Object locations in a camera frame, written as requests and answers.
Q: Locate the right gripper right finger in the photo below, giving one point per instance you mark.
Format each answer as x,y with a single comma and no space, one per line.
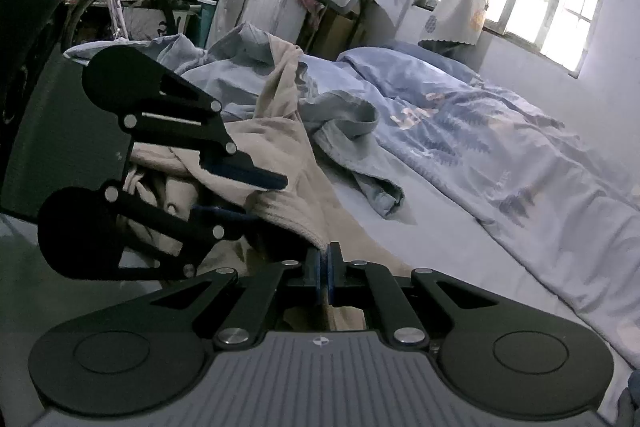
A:
502,356

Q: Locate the grey-blue garment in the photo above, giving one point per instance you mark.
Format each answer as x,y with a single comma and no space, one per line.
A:
256,75

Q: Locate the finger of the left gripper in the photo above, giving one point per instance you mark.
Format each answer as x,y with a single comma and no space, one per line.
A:
80,237
156,106

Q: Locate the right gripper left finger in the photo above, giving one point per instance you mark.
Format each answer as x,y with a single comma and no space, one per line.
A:
137,356

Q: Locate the brown cardboard box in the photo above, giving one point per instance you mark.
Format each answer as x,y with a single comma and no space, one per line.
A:
332,32

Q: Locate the blue patterned quilt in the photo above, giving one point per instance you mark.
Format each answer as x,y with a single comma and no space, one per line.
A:
566,213

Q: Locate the beige cloth garment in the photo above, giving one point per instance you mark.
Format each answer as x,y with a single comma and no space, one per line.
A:
305,214

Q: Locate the blue bed sheet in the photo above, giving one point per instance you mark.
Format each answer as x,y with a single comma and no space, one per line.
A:
429,231

